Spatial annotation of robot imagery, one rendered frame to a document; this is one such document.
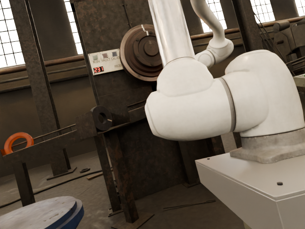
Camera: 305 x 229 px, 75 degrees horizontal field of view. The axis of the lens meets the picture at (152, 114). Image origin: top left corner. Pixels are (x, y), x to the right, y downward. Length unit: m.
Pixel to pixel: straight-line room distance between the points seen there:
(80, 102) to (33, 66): 3.58
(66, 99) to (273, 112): 7.55
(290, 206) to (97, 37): 1.74
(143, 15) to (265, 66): 1.56
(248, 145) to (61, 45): 8.10
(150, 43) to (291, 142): 1.27
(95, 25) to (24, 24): 3.02
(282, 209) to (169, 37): 0.48
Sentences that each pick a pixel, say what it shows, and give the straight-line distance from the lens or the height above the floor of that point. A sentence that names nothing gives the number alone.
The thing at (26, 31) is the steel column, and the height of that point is 2.80.
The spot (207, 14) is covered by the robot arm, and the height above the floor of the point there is 0.99.
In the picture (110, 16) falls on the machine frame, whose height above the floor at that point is 1.53.
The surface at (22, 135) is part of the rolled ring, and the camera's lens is 1.72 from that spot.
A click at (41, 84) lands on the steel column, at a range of 4.35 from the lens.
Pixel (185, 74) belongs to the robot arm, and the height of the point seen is 0.68.
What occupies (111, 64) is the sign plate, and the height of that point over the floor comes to 1.12.
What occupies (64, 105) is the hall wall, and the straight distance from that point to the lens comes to 7.85.
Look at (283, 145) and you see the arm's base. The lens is 0.56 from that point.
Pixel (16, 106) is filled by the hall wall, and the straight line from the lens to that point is 8.28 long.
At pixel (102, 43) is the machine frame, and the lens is 1.85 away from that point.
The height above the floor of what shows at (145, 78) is 0.91.
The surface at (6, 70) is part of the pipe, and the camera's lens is 7.79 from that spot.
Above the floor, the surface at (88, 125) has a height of 0.65.
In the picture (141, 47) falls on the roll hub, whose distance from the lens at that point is 1.61.
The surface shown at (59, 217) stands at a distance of 0.55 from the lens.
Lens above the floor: 0.59
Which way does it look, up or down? 1 degrees up
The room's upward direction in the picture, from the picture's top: 15 degrees counter-clockwise
